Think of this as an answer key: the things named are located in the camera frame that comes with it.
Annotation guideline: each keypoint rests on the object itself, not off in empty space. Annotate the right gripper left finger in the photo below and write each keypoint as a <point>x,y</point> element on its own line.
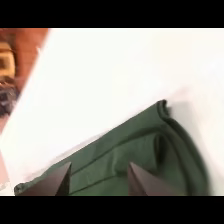
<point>57,184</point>

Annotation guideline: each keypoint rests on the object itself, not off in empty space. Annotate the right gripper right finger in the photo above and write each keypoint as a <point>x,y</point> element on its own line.
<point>146,186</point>

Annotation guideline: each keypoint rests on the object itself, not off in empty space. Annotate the dark green shirt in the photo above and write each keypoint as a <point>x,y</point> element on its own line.
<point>133,150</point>

